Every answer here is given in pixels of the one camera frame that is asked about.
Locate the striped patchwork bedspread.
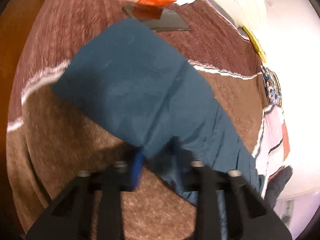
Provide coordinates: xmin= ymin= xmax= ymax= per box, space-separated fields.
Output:
xmin=7 ymin=0 xmax=270 ymax=239

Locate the colourful patterned pillow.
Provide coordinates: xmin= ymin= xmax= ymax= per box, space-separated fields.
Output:
xmin=261 ymin=65 xmax=283 ymax=107

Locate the teal quilted puffer jacket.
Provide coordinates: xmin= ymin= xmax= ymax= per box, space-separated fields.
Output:
xmin=51 ymin=17 xmax=266 ymax=240

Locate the dark flat tablet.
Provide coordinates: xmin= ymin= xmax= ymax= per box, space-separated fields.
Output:
xmin=123 ymin=5 xmax=191 ymax=32

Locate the black puffer jacket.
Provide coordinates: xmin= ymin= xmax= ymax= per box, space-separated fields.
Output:
xmin=265 ymin=166 xmax=293 ymax=209

